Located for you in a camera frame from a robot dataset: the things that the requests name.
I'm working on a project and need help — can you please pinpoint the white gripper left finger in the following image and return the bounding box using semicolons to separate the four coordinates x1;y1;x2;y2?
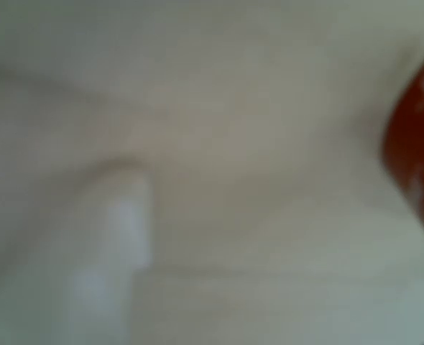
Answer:
64;168;154;345

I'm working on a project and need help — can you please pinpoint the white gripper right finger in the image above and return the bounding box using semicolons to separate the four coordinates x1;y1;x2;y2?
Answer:
131;264;424;345

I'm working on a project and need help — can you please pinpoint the red round object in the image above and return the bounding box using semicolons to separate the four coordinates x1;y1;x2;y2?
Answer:
380;39;424;262

